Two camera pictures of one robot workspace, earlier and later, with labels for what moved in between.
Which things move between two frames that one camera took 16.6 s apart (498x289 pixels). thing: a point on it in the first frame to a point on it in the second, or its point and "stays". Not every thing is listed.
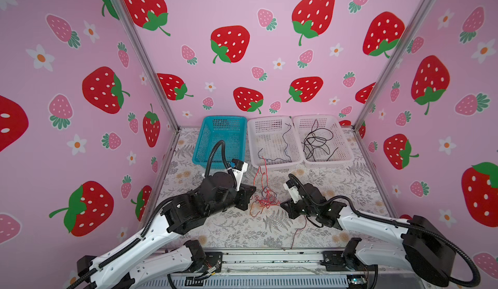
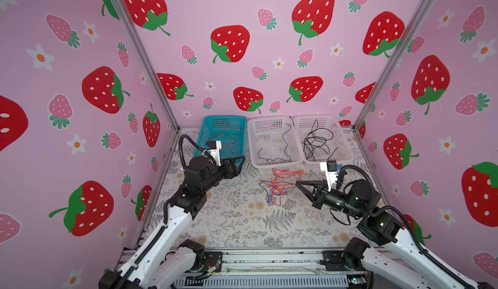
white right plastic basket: x=322 y=139 stays
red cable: x=266 y=197 to x=278 y=186
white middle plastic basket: x=273 y=141 stays
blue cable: x=271 y=160 stays
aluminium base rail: x=278 y=269 stays
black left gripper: x=245 y=195 to x=229 y=166
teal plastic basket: x=232 y=130 stays
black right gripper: x=288 y=207 to x=318 y=202
